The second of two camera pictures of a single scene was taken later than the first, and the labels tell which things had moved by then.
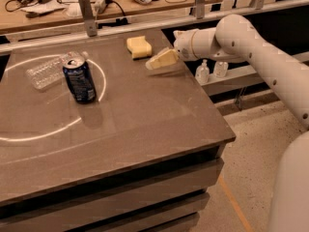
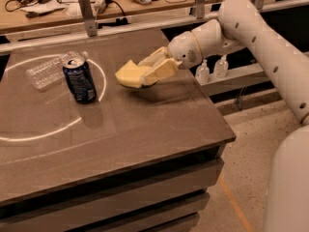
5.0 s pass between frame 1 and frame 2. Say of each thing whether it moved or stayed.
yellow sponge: moved
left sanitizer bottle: stayed
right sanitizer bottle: stayed
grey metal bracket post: stayed
